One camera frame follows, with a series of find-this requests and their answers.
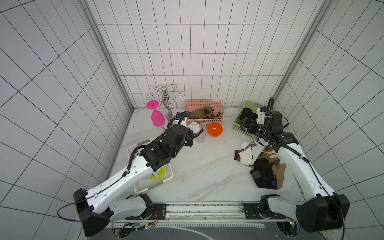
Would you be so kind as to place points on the orange plastic bowl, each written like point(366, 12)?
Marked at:
point(215, 129)

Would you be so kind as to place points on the pink plastic wine glass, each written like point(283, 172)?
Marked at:
point(157, 117)

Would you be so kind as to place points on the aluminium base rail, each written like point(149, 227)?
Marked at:
point(198, 214)

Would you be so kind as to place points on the green perforated plastic basket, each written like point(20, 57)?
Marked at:
point(249, 128)

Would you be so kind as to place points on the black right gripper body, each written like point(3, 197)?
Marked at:
point(249, 122)

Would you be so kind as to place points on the black sock blue squares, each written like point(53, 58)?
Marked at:
point(263, 175)

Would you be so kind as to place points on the white perforated plastic basket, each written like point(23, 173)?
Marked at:
point(148, 183)

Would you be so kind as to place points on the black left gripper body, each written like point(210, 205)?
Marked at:
point(187, 142)

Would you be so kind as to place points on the brown tan knit sock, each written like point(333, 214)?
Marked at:
point(206, 112)

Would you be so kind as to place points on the white sock navy stripes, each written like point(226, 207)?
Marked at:
point(249, 153)

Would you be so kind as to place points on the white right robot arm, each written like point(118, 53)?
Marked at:
point(323, 209)

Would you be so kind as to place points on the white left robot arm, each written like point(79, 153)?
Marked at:
point(99, 206)

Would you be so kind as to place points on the clear plastic cup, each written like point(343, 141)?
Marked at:
point(201, 138)

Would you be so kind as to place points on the pink perforated plastic basket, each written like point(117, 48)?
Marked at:
point(217, 105)

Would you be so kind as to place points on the brown tan striped sock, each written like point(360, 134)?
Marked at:
point(278, 168)

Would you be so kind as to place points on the white sock neon yellow toe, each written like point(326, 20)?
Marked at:
point(159, 174)

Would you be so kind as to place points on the chrome glass holder stand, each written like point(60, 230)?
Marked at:
point(165, 94)

